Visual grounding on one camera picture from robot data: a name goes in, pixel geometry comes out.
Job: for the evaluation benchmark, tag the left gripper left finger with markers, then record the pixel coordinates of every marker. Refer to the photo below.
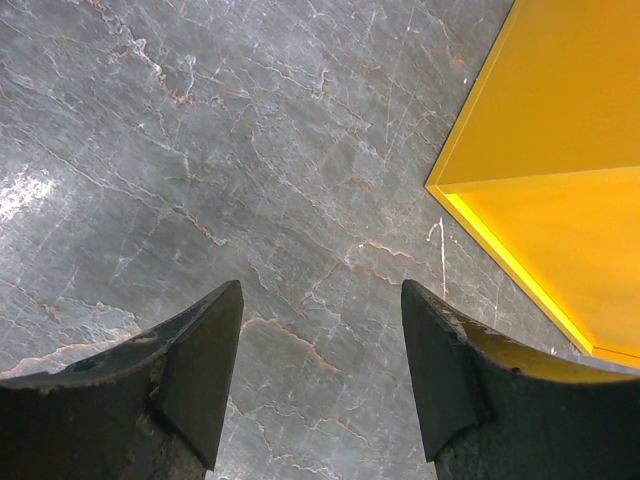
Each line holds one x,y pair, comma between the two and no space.
152,407

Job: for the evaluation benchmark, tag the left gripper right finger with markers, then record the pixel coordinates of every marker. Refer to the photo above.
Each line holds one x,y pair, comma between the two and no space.
490,407

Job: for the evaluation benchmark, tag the yellow wooden box counter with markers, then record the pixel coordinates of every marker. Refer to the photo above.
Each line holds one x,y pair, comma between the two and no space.
541,166

